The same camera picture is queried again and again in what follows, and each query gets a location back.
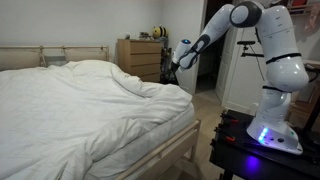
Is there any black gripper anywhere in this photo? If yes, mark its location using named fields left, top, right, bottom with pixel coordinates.
left=170, top=62, right=180, bottom=74

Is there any white duvet blanket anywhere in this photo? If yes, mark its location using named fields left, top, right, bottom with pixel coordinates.
left=0, top=59, right=194, bottom=180

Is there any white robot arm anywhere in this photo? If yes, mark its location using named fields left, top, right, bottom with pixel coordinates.
left=169, top=1, right=309, bottom=155

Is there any wooden chest of drawers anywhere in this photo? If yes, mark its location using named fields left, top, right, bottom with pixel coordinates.
left=118, top=39, right=161, bottom=82

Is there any yellow black bee plush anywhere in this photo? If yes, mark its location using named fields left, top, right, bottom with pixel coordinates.
left=152, top=26, right=168, bottom=38

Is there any white door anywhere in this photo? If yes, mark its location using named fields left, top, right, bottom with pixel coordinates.
left=215, top=27, right=242, bottom=102

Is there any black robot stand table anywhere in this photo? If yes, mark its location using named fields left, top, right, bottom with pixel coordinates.
left=209, top=110, right=320, bottom=180

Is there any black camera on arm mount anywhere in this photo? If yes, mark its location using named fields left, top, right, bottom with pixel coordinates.
left=237, top=41, right=264, bottom=57

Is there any wooden wall shelf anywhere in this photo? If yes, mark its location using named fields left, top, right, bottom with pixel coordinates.
left=287, top=0, right=318, bottom=15

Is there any light wooden bed frame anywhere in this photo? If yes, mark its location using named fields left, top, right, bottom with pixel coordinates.
left=0, top=45, right=202, bottom=180

